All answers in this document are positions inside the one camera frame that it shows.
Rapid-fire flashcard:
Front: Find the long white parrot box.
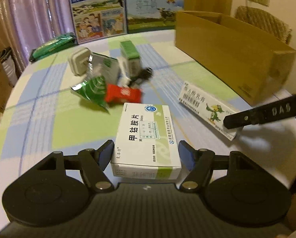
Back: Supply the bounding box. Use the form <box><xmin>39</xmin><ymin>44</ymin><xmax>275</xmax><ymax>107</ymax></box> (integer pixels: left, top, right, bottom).
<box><xmin>178</xmin><ymin>81</ymin><xmax>241</xmax><ymax>141</ymax></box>

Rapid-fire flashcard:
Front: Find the white green medicine box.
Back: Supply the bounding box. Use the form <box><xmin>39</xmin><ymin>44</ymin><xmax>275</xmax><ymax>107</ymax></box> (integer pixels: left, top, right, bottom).
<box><xmin>111</xmin><ymin>103</ymin><xmax>181</xmax><ymax>180</ymax></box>

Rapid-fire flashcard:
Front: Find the red snack packet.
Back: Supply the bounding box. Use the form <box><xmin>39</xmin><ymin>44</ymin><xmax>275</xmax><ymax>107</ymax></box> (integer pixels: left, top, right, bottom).
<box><xmin>105</xmin><ymin>84</ymin><xmax>141</xmax><ymax>104</ymax></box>

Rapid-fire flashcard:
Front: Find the green silver foil pouch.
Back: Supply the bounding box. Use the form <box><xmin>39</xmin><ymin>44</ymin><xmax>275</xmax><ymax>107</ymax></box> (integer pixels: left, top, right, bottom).
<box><xmin>70</xmin><ymin>52</ymin><xmax>120</xmax><ymax>112</ymax></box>

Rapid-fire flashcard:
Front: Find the black cable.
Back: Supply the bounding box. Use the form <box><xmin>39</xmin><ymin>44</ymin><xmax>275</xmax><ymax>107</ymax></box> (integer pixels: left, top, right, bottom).
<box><xmin>129</xmin><ymin>67</ymin><xmax>154</xmax><ymax>86</ymax></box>

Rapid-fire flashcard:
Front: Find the small green carton box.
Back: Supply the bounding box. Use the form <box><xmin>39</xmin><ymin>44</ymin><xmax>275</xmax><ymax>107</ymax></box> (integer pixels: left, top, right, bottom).
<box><xmin>120</xmin><ymin>40</ymin><xmax>141</xmax><ymax>77</ymax></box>

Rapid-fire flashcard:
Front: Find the large cardboard box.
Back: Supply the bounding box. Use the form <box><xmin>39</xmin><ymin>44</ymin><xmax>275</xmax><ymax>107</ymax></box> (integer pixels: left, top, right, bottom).
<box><xmin>175</xmin><ymin>11</ymin><xmax>296</xmax><ymax>105</ymax></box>

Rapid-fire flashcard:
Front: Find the checked tablecloth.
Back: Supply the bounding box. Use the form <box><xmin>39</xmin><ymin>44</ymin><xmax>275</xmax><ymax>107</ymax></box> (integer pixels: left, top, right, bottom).
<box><xmin>0</xmin><ymin>29</ymin><xmax>296</xmax><ymax>236</ymax></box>

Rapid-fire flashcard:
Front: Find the white plastic spoon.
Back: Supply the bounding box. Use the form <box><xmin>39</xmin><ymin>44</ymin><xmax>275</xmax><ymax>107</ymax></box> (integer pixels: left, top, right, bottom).
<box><xmin>117</xmin><ymin>57</ymin><xmax>131</xmax><ymax>87</ymax></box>

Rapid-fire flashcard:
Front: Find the quilted chair cushion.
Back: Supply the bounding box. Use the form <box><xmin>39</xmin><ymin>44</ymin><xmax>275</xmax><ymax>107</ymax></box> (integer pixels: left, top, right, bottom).
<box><xmin>235</xmin><ymin>6</ymin><xmax>292</xmax><ymax>45</ymax></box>

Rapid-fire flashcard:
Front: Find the white power adapter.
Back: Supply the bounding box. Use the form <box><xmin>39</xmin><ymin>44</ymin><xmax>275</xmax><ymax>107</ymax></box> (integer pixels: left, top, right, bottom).
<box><xmin>68</xmin><ymin>47</ymin><xmax>91</xmax><ymax>76</ymax></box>

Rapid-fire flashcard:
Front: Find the green wet wipes pack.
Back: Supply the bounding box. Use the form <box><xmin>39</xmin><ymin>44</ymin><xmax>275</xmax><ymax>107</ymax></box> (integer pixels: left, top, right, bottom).
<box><xmin>28</xmin><ymin>32</ymin><xmax>77</xmax><ymax>62</ymax></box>

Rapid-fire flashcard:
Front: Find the light blue cow milk box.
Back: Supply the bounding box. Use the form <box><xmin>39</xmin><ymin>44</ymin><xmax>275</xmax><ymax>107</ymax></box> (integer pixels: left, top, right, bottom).
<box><xmin>125</xmin><ymin>0</ymin><xmax>184</xmax><ymax>33</ymax></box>

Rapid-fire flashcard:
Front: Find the blue milk carton box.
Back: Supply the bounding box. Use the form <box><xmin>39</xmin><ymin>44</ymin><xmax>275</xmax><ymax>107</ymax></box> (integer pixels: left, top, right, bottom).
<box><xmin>69</xmin><ymin>0</ymin><xmax>127</xmax><ymax>44</ymax></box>

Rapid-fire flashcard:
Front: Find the purple curtain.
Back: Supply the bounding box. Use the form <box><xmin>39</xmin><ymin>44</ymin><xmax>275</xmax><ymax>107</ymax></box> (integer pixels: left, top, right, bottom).
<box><xmin>0</xmin><ymin>0</ymin><xmax>74</xmax><ymax>73</ymax></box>

